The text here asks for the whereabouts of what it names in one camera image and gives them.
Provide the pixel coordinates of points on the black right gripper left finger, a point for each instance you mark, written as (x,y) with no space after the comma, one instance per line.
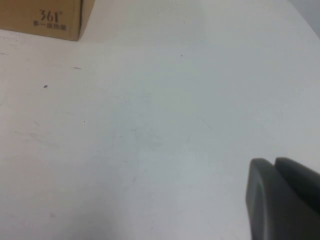
(267,200)

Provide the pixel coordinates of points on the brown cardboard shoe box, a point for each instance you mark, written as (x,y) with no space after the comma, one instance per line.
(20,15)

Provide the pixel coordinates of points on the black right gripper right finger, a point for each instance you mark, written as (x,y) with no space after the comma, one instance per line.
(302,200)

